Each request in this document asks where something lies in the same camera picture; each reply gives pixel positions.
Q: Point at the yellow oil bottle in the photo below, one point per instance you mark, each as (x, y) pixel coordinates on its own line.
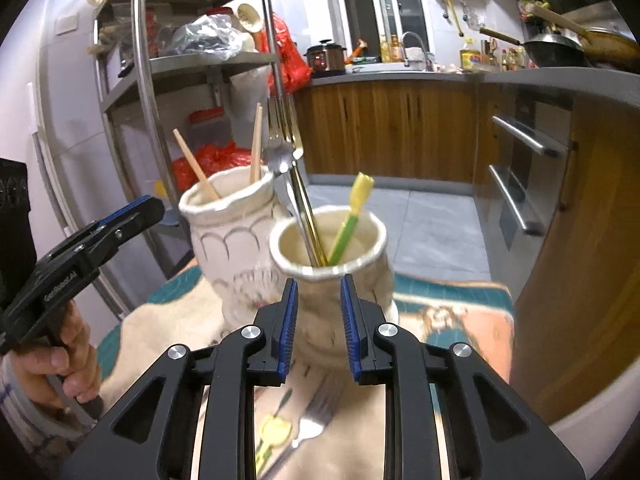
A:
(470, 57)

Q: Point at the beige slotted ladle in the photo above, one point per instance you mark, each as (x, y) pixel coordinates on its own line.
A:
(250, 17)

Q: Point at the wooden chopstick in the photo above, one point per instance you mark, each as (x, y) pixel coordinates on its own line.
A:
(256, 145)
(196, 166)

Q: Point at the window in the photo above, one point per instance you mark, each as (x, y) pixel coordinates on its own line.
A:
(360, 5)

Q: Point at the printed teal beige tablecloth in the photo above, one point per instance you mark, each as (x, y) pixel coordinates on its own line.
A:
(165, 320)

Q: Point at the person's left hand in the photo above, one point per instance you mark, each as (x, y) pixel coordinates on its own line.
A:
(80, 360)

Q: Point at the crumpled grey plastic bag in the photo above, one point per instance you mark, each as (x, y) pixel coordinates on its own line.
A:
(205, 37)

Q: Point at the brown frying pan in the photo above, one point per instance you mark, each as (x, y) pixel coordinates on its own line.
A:
(615, 47)

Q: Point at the row of seasoning bottles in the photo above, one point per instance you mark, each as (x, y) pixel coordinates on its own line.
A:
(510, 59)

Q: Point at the yellow item on shelf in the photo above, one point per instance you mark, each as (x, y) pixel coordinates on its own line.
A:
(160, 189)

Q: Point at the silver fork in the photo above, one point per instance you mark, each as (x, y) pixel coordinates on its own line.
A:
(280, 160)
(305, 430)

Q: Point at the built-in oven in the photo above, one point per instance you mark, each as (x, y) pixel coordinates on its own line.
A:
(515, 170)

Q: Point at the clear container with red lid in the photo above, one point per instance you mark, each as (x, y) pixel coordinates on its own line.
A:
(207, 121)

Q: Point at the white plastic bag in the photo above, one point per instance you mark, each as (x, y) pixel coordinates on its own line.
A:
(250, 91)

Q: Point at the orange bottles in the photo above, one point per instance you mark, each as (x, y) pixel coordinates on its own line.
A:
(392, 49)

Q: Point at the hanging red plastic bag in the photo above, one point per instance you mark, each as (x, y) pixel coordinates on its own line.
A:
(290, 57)

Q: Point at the dark rice cooker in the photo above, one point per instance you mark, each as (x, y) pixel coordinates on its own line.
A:
(325, 57)

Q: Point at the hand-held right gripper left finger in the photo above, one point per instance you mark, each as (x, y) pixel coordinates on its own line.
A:
(287, 330)

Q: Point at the metal shelf rack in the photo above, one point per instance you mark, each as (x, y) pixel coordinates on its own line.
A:
(142, 85)

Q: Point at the clear bag with red print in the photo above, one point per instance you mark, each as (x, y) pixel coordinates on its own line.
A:
(152, 30)

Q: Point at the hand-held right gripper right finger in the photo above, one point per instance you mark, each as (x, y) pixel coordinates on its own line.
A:
(350, 330)

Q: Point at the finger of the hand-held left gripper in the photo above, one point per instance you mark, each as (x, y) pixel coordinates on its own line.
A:
(125, 208)
(135, 222)

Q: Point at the metal faucet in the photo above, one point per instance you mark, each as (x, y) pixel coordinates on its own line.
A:
(425, 52)

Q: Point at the white floral ceramic utensil holder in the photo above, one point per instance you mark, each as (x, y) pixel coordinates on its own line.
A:
(235, 270)

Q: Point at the wooden lower cabinets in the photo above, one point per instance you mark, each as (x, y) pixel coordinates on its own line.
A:
(390, 125)

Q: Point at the black wok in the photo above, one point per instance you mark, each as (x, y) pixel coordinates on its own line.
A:
(552, 52)

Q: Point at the yellow green plastic utensil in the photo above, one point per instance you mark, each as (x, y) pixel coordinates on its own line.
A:
(345, 232)
(274, 430)

